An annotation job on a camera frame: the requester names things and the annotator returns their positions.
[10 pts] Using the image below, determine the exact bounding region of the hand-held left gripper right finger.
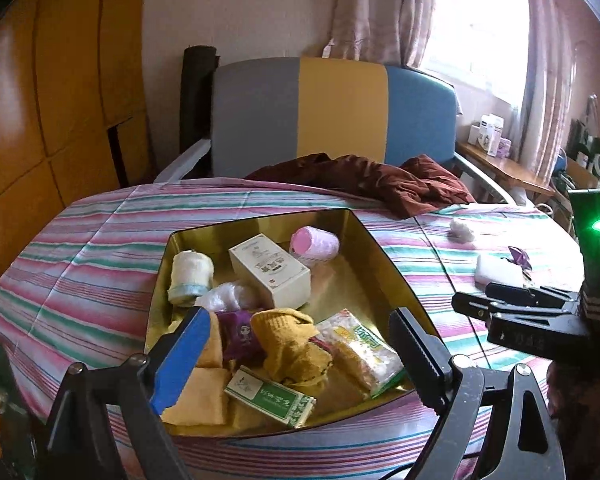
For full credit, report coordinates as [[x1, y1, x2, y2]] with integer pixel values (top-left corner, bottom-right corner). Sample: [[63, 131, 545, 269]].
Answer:
[[389, 307, 567, 480]]

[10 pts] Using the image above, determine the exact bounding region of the cluttered storage shelf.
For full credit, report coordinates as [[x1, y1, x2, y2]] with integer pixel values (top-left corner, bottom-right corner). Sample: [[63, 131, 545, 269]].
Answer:
[[552, 147, 600, 221]]

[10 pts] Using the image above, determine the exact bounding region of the grey bed rail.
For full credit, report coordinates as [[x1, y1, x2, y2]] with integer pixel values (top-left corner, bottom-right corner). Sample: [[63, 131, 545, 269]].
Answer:
[[452, 152, 511, 206]]

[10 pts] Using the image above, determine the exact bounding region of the yellow wafer snack packet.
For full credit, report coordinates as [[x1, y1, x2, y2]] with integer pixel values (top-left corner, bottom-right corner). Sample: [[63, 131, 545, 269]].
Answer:
[[314, 309, 408, 400]]

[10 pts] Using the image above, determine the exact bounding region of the white bed frame rail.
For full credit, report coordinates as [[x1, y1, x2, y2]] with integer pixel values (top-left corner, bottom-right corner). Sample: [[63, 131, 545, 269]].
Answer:
[[152, 139, 213, 185]]

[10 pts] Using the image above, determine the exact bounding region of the black hanging bag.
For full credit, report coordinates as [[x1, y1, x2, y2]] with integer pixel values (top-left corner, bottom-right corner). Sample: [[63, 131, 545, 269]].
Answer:
[[569, 95, 600, 176]]

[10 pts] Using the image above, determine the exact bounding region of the tall white box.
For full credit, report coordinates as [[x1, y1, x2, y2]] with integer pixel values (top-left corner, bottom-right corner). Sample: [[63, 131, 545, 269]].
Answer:
[[481, 115, 505, 157]]

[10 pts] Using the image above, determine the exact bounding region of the purple snack packet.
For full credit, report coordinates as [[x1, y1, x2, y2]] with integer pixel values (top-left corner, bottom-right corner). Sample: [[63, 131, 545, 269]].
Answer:
[[215, 310, 263, 363], [507, 246, 533, 273]]

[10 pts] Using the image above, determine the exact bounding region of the pink paper roll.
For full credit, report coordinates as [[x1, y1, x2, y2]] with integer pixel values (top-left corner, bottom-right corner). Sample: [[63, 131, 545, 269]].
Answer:
[[289, 226, 341, 266]]

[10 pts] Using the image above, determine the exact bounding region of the yellow sponge cloth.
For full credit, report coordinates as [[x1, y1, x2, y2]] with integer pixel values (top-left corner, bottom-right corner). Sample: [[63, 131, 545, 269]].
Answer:
[[161, 366, 231, 427], [172, 312, 226, 370]]

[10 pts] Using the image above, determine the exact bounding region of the pink patterned curtain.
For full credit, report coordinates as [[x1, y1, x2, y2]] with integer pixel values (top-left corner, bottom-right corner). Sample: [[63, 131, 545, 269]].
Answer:
[[324, 0, 438, 68], [517, 0, 581, 188]]

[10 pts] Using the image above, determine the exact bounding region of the white crumpled wrapper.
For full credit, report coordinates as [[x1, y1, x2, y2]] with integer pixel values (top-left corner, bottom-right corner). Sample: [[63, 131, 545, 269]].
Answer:
[[449, 217, 477, 243]]

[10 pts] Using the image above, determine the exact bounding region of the white tissue pack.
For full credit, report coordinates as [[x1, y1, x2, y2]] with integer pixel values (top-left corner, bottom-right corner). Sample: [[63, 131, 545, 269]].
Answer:
[[475, 252, 526, 290]]

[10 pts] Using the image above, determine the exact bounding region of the gold metal tin tray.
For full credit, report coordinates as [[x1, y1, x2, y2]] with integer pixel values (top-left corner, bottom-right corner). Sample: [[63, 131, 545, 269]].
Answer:
[[145, 208, 443, 442]]

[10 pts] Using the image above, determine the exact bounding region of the white towel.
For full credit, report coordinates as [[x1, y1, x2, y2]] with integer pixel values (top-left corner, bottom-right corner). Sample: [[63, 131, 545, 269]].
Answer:
[[167, 251, 216, 307]]

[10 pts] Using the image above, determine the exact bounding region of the striped bed sheet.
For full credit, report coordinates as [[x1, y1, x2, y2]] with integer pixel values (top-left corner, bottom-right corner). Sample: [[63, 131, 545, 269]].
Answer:
[[0, 180, 588, 480]]

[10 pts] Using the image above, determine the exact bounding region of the wooden desk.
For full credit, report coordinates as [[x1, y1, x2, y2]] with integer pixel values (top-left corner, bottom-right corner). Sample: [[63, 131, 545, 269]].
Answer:
[[455, 141, 556, 201]]

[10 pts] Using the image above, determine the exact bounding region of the grey yellow blue headboard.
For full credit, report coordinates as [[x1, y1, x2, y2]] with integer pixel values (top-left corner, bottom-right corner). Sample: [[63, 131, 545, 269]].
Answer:
[[211, 56, 458, 182]]

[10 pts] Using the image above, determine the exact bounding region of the maroon crumpled cloth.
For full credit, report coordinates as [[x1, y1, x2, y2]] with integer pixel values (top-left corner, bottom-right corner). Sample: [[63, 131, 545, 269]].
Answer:
[[245, 152, 477, 220]]

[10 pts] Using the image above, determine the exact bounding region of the wooden wardrobe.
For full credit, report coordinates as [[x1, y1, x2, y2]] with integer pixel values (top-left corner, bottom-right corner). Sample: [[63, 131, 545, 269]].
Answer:
[[0, 0, 157, 306]]

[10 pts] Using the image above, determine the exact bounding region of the bright window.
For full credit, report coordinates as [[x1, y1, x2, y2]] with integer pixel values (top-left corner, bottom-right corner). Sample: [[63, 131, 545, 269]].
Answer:
[[420, 0, 533, 111]]

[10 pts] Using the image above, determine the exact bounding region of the white printed carton box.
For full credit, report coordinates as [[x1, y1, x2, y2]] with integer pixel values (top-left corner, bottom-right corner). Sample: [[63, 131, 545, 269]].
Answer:
[[228, 234, 312, 310]]

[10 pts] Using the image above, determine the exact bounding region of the yellow knitted sock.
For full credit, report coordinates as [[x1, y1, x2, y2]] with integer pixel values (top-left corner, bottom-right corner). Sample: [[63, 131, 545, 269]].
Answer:
[[250, 308, 335, 395]]

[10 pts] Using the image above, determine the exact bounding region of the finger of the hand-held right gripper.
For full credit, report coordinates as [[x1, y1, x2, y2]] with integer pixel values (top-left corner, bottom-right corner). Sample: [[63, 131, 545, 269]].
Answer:
[[487, 312, 589, 359], [452, 282, 582, 318]]

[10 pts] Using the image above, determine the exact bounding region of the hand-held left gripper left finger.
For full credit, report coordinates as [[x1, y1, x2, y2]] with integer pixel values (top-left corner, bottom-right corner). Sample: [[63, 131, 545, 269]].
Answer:
[[45, 306, 212, 480]]

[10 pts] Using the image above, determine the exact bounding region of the clear crumpled plastic bag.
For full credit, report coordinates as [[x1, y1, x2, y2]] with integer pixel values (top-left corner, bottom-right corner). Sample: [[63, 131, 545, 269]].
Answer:
[[196, 282, 266, 313]]

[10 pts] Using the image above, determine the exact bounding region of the green and white carton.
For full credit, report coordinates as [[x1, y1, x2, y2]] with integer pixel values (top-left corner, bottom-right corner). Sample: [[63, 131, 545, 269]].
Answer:
[[224, 366, 317, 430]]

